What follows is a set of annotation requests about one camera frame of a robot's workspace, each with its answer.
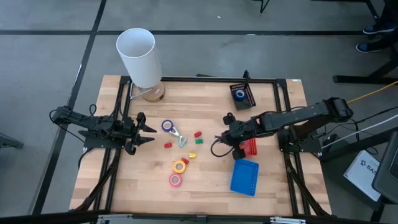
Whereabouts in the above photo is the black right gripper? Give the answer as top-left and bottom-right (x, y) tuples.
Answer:
(215, 112), (261, 161)

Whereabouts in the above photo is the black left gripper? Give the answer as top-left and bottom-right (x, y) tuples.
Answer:
(123, 111), (157, 156)

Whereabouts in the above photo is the purple tape roll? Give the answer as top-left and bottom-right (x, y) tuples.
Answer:
(160, 119), (174, 133)

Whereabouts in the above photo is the yellow tape roll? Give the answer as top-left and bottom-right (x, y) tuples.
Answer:
(172, 159), (187, 175)

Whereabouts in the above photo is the pink tape roll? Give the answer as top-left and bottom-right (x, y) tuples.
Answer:
(168, 173), (183, 188)

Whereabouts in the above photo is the silver staple remover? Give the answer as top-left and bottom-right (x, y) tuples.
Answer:
(169, 125), (182, 139)

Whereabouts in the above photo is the red plastic basket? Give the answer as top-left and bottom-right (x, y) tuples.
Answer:
(238, 138), (259, 157)

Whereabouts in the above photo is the black plastic basket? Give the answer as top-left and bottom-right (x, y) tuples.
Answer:
(229, 82), (257, 111)

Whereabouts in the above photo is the blue plastic basket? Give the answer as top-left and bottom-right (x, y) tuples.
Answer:
(229, 159), (260, 197)

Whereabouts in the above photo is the white shade wooden base lamp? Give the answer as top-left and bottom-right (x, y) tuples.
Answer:
(115, 27), (167, 103)

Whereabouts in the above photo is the black desk leg beam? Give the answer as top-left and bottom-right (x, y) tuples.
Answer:
(318, 126), (398, 162)

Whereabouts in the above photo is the grey furniture foot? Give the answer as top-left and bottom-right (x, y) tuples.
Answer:
(0, 132), (25, 150)

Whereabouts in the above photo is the white printed box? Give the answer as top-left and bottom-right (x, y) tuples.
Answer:
(343, 149), (382, 202)

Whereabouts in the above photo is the dark grey equipment case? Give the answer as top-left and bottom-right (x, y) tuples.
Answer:
(371, 130), (398, 205)

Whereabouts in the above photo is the person's shoe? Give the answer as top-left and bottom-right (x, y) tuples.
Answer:
(355, 42), (384, 54)
(363, 24), (397, 35)

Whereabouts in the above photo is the person's leg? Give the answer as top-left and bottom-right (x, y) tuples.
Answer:
(377, 0), (398, 52)

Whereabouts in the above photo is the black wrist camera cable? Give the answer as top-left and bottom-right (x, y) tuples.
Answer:
(210, 138), (234, 158)

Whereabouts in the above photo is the white lamp cable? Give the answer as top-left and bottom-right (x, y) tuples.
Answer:
(129, 83), (154, 101)

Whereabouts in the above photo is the black aluminium table frame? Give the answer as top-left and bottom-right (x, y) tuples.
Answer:
(70, 74), (333, 218)

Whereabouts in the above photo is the silver frame bracket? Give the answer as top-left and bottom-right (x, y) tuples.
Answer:
(269, 216), (307, 224)
(96, 213), (134, 224)

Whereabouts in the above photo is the white floor cable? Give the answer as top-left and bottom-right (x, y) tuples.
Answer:
(321, 113), (398, 149)

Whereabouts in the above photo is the black desk frame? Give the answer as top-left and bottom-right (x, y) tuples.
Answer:
(332, 0), (398, 85)

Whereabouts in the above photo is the yellow extension cable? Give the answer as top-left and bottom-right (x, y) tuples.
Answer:
(346, 80), (398, 105)

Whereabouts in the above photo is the black floor cable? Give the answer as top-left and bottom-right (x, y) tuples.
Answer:
(351, 105), (398, 125)

